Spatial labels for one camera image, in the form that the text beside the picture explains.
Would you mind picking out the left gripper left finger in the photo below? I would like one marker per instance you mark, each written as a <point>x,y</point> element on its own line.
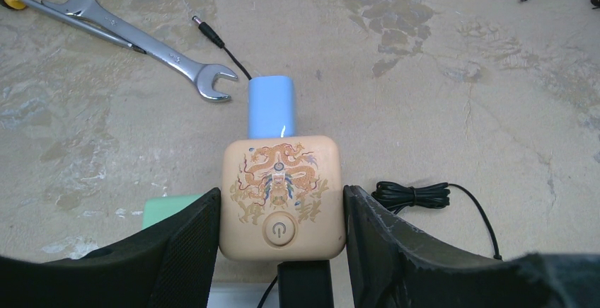
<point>169,264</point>

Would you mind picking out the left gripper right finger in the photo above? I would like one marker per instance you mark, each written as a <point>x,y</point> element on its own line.
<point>394,264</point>

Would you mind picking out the black plug adapter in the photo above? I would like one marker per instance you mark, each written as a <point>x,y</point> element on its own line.
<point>395,197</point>
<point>305,284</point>

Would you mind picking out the beige dragon cube socket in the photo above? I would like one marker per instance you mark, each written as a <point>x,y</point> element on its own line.
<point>281,200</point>

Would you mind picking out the green plug adapter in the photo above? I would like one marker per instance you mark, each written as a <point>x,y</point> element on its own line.
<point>158,209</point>

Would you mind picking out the blue plug adapter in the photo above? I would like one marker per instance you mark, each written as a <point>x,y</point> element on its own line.
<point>271,107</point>

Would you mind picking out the white colourful power strip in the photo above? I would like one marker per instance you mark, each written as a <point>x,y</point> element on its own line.
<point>236,294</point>

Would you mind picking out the silver open-end wrench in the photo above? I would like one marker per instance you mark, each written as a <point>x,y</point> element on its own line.
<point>202,76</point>

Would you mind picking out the yellow handled screwdriver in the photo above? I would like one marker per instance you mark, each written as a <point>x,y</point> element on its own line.
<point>19,5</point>

